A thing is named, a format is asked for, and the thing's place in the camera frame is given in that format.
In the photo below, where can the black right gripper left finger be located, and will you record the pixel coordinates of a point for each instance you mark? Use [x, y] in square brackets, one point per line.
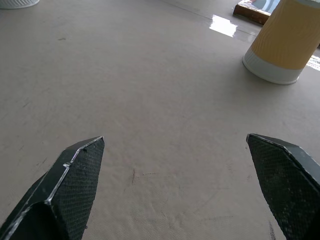
[67, 190]

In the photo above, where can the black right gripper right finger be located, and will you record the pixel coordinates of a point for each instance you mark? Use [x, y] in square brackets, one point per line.
[287, 185]

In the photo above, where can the brown wooden board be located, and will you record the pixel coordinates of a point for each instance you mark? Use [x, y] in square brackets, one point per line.
[252, 11]

